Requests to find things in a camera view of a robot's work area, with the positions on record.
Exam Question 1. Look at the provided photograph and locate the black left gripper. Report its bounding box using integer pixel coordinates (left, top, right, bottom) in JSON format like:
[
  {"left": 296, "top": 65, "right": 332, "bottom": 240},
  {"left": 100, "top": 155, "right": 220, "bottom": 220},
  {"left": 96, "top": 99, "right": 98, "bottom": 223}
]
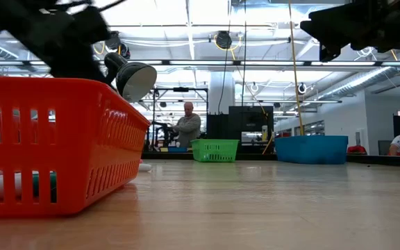
[{"left": 22, "top": 5, "right": 113, "bottom": 84}]

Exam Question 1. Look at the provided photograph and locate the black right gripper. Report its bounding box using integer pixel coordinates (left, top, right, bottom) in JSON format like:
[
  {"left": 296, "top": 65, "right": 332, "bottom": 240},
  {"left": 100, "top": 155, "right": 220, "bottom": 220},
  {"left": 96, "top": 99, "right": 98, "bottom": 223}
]
[{"left": 299, "top": 0, "right": 400, "bottom": 63}]

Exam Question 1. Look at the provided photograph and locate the black desk lamp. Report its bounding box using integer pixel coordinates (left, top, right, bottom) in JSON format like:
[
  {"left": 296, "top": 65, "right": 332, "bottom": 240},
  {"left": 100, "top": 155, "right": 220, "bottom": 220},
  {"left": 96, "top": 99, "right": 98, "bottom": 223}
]
[{"left": 103, "top": 51, "right": 158, "bottom": 103}]

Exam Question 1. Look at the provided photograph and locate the red plastic slotted basket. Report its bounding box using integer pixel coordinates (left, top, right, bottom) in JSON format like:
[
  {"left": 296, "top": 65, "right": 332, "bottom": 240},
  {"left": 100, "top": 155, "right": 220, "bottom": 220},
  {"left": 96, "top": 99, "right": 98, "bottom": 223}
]
[{"left": 0, "top": 76, "right": 151, "bottom": 219}]

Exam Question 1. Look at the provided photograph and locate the blue plastic bin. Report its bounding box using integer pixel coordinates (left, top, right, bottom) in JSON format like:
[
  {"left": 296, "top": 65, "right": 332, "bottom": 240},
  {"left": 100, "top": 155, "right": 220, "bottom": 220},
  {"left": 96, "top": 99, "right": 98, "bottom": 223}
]
[{"left": 274, "top": 135, "right": 349, "bottom": 165}]

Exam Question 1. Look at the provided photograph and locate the red object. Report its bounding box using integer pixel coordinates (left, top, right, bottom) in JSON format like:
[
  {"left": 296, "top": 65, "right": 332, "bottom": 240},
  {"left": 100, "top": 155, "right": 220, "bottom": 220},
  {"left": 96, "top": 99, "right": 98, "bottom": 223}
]
[{"left": 346, "top": 144, "right": 368, "bottom": 155}]

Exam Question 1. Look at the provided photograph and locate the black cabinet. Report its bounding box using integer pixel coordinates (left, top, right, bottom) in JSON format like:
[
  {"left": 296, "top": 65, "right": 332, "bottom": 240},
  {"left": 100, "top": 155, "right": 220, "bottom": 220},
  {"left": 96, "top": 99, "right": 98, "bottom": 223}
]
[{"left": 206, "top": 106, "right": 274, "bottom": 154}]

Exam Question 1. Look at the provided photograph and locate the green plastic slotted basket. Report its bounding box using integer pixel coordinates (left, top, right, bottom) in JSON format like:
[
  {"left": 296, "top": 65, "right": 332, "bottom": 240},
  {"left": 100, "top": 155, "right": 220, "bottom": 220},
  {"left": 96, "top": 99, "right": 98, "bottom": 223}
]
[{"left": 190, "top": 138, "right": 240, "bottom": 163}]

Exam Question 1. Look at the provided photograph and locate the black ceiling cord reel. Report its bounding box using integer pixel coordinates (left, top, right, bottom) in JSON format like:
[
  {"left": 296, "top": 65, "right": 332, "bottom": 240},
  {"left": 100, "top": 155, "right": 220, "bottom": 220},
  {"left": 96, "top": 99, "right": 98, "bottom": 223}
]
[
  {"left": 215, "top": 30, "right": 233, "bottom": 50},
  {"left": 108, "top": 30, "right": 122, "bottom": 51}
]

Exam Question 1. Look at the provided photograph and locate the yellow hanging cable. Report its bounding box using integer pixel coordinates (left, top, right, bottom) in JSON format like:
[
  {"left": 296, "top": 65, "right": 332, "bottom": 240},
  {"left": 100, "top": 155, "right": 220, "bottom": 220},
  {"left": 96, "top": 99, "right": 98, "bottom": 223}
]
[{"left": 287, "top": 0, "right": 305, "bottom": 137}]

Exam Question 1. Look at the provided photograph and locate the black hanging cable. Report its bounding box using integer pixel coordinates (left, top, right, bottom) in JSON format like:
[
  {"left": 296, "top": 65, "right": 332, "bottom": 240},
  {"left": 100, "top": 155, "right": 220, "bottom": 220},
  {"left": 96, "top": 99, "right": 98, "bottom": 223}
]
[{"left": 242, "top": 0, "right": 248, "bottom": 107}]

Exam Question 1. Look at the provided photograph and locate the black metal frame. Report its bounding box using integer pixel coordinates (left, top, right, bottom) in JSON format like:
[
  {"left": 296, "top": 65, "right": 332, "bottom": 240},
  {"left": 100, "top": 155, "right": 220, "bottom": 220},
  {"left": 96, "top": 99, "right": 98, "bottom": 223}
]
[{"left": 152, "top": 87, "right": 209, "bottom": 140}]

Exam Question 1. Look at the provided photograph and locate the black table edge rail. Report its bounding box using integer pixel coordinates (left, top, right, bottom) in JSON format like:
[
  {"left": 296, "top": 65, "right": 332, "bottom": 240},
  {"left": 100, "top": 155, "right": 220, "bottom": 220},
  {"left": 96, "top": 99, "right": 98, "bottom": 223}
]
[{"left": 140, "top": 151, "right": 400, "bottom": 169}]

